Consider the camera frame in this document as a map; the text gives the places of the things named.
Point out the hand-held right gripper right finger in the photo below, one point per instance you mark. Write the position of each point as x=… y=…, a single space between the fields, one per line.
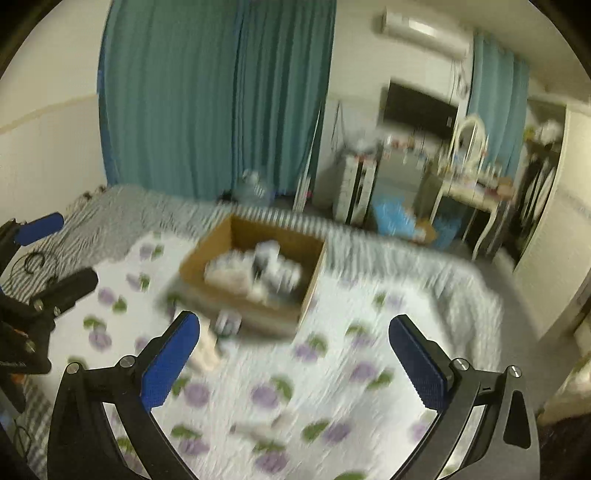
x=418 y=364

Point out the grey white soft cloth bundle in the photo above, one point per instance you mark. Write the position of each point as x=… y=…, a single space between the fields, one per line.
x=277 y=270

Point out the white dressing table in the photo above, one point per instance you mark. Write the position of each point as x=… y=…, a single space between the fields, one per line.
x=471 y=191

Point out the blue bin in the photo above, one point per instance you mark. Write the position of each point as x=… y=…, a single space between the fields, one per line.
x=448 y=230

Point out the grey white sock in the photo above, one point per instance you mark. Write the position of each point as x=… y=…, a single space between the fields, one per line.
x=228 y=321

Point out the white wardrobe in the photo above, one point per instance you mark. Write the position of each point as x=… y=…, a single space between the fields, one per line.
x=561 y=221

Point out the teal curtain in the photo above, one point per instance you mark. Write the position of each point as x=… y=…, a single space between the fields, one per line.
x=166 y=97
x=281 y=97

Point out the beige sock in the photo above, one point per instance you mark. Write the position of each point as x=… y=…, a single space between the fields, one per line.
x=207 y=355

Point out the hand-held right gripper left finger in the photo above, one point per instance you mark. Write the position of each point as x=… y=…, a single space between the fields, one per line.
x=171 y=362

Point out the blue plastic bag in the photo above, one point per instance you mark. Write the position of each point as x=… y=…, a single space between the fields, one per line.
x=392 y=217

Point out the black television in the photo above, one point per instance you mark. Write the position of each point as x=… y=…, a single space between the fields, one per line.
x=418 y=108

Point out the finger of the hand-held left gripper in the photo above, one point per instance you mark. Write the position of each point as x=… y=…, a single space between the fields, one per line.
x=69 y=286
x=39 y=228

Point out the brown cardboard box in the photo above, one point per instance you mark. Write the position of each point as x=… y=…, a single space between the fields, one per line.
x=221 y=258

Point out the white storage cabinet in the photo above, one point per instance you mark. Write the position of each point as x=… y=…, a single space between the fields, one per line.
x=353 y=189

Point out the purple floral white blanket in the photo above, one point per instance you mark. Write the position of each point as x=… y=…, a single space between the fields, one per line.
x=332 y=378

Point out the white oval vanity mirror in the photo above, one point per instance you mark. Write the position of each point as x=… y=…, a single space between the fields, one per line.
x=478 y=138

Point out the white air conditioner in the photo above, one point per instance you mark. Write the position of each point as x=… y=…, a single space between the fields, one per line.
x=422 y=30

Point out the light blue curtain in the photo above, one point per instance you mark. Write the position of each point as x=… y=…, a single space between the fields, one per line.
x=501 y=106

